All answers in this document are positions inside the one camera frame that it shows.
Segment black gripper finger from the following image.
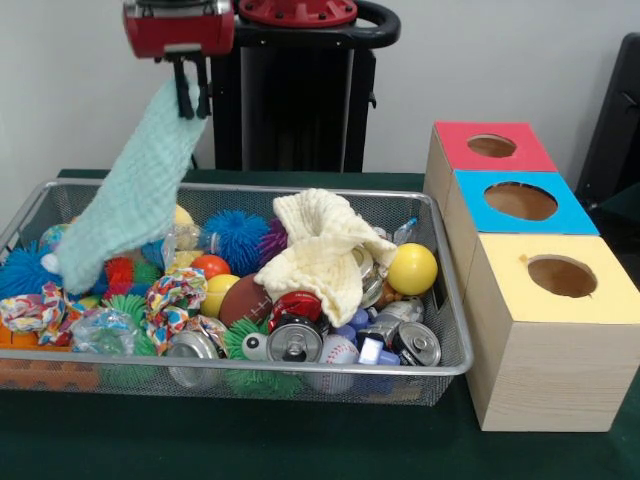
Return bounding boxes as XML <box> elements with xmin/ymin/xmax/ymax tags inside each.
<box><xmin>172</xmin><ymin>53</ymin><xmax>194</xmax><ymax>120</ymax></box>
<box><xmin>193</xmin><ymin>52</ymin><xmax>212</xmax><ymax>120</ymax></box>

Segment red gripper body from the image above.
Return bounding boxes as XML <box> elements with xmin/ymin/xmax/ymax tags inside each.
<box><xmin>123</xmin><ymin>9</ymin><xmax>236</xmax><ymax>60</ymax></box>

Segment mint green waffle cloth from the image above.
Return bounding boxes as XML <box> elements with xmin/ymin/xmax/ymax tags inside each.
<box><xmin>55</xmin><ymin>78</ymin><xmax>209</xmax><ymax>296</ymax></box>

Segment cream waffle cloth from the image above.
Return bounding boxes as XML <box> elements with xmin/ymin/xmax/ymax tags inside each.
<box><xmin>254</xmin><ymin>188</ymin><xmax>399</xmax><ymax>329</ymax></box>

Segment silver mesh bin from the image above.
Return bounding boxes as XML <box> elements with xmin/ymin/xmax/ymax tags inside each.
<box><xmin>0</xmin><ymin>178</ymin><xmax>475</xmax><ymax>407</ymax></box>

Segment wooden box three holes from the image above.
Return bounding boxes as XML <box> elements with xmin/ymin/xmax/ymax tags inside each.
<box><xmin>423</xmin><ymin>121</ymin><xmax>640</xmax><ymax>433</ymax></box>

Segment blue spiky ball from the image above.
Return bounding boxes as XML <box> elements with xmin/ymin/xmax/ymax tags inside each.
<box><xmin>201</xmin><ymin>208</ymin><xmax>272</xmax><ymax>265</ymax></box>

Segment yellow ball with seam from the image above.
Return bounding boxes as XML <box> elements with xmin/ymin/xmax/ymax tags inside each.
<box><xmin>199</xmin><ymin>273</ymin><xmax>242</xmax><ymax>319</ymax></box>

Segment colourful patterned cloth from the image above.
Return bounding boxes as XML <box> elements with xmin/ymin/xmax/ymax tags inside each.
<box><xmin>144</xmin><ymin>267</ymin><xmax>209</xmax><ymax>356</ymax></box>
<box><xmin>0</xmin><ymin>282</ymin><xmax>71</xmax><ymax>347</ymax></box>

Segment brown toy football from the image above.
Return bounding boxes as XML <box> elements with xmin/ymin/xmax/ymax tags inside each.
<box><xmin>219</xmin><ymin>273</ymin><xmax>276</xmax><ymax>329</ymax></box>

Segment blue spiky toy with eye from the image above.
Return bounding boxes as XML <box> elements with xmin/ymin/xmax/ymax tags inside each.
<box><xmin>0</xmin><ymin>242</ymin><xmax>66</xmax><ymax>300</ymax></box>

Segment green spiky eyeball toy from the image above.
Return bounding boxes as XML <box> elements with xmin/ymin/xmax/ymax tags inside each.
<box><xmin>223</xmin><ymin>317</ymin><xmax>274</xmax><ymax>362</ymax></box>

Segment red black crushed can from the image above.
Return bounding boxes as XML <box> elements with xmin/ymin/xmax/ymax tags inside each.
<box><xmin>267</xmin><ymin>291</ymin><xmax>334</xmax><ymax>362</ymax></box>

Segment plain yellow ball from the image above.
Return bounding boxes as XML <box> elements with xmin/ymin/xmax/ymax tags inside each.
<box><xmin>387</xmin><ymin>243</ymin><xmax>439</xmax><ymax>296</ymax></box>

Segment white toy baseball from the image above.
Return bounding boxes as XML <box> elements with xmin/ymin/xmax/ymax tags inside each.
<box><xmin>319</xmin><ymin>333</ymin><xmax>361</xmax><ymax>365</ymax></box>

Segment black upright panel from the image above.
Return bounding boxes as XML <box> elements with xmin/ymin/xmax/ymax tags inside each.
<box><xmin>574</xmin><ymin>32</ymin><xmax>640</xmax><ymax>204</ymax></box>

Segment dark green side tablecloth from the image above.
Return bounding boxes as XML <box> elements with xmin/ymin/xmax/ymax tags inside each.
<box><xmin>597</xmin><ymin>180</ymin><xmax>640</xmax><ymax>216</ymax></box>

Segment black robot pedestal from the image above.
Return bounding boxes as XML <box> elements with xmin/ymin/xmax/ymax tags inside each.
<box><xmin>207</xmin><ymin>0</ymin><xmax>402</xmax><ymax>174</ymax></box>

